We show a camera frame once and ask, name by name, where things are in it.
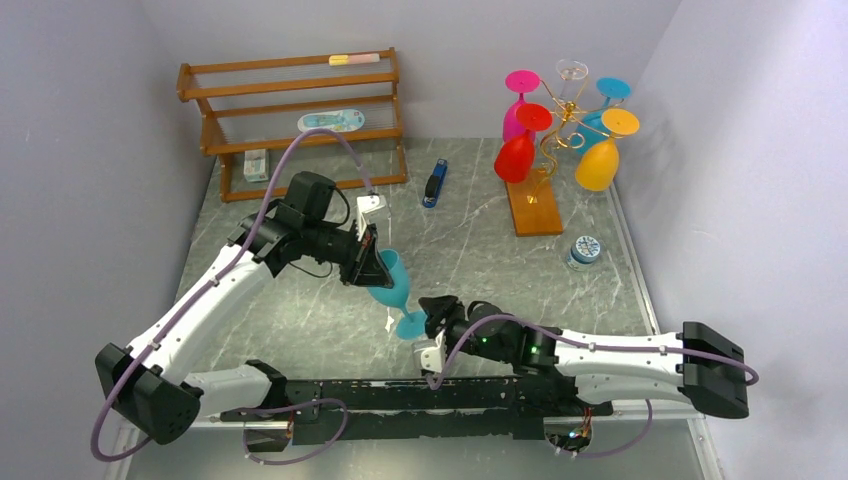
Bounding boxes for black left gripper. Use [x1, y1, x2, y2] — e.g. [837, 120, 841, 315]
[306, 219, 395, 291]

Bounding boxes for teal plastic wine glass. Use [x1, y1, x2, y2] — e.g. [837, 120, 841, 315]
[367, 249, 427, 340]

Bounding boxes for red plastic wine glass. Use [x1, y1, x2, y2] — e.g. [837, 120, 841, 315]
[494, 103, 552, 183]

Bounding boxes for yellow plastic wine glass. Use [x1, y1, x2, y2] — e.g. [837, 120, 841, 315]
[575, 108, 640, 192]

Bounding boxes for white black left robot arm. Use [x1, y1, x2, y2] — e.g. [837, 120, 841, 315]
[95, 172, 394, 445]

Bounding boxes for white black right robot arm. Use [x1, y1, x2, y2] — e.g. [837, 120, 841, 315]
[418, 295, 758, 419]

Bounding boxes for wooden shelf rack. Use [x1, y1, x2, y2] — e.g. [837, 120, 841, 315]
[176, 47, 408, 202]

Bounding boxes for blue hanging wine glass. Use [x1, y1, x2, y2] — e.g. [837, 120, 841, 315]
[571, 77, 631, 155]

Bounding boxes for pink plastic wine glass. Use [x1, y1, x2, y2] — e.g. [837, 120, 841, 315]
[501, 70, 541, 143]

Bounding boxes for clear wine glass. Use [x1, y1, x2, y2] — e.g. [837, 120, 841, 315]
[555, 59, 589, 103]

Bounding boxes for blue stapler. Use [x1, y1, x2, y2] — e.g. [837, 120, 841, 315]
[421, 158, 448, 208]

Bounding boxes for blue white oval package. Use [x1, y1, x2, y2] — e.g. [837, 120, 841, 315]
[297, 109, 366, 133]

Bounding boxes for small teal white box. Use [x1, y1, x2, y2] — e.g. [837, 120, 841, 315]
[243, 149, 269, 183]

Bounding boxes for yellow pink eraser bar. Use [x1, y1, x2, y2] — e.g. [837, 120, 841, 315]
[328, 52, 381, 67]

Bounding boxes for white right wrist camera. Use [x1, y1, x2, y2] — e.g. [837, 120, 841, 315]
[412, 332, 446, 373]

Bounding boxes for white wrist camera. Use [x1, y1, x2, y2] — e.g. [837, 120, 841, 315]
[412, 332, 446, 373]
[356, 193, 391, 240]

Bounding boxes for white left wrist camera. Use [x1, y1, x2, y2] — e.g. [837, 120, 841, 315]
[356, 193, 391, 240]

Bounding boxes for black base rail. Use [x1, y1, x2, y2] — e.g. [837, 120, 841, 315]
[220, 376, 613, 446]

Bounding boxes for gold wire wine glass rack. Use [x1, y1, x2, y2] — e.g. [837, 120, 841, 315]
[500, 73, 601, 237]

